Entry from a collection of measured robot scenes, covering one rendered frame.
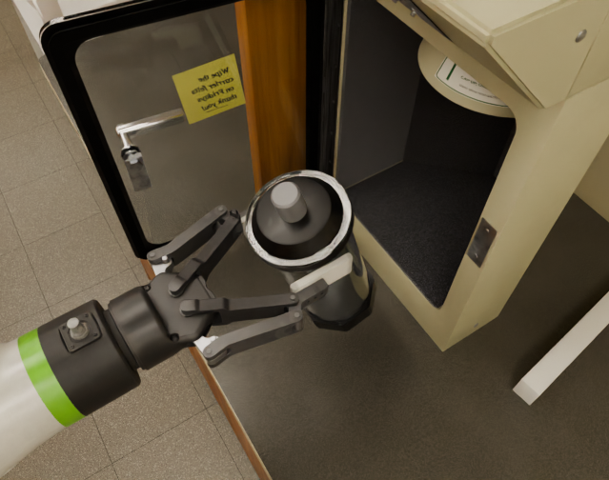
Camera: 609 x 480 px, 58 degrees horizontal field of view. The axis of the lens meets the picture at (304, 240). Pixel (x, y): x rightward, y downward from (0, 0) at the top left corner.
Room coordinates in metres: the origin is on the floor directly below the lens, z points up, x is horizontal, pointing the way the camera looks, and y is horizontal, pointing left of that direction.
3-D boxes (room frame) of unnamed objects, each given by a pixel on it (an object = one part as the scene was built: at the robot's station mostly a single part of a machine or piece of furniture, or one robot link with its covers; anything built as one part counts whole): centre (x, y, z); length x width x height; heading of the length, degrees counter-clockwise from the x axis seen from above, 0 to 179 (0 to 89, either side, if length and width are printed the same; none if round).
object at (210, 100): (0.53, 0.12, 1.19); 0.30 x 0.01 x 0.40; 115
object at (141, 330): (0.25, 0.13, 1.22); 0.09 x 0.08 x 0.07; 123
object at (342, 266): (0.29, -0.02, 1.22); 0.07 x 0.01 x 0.03; 122
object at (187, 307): (0.26, 0.06, 1.22); 0.11 x 0.01 x 0.04; 95
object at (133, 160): (0.47, 0.21, 1.18); 0.02 x 0.02 x 0.06; 25
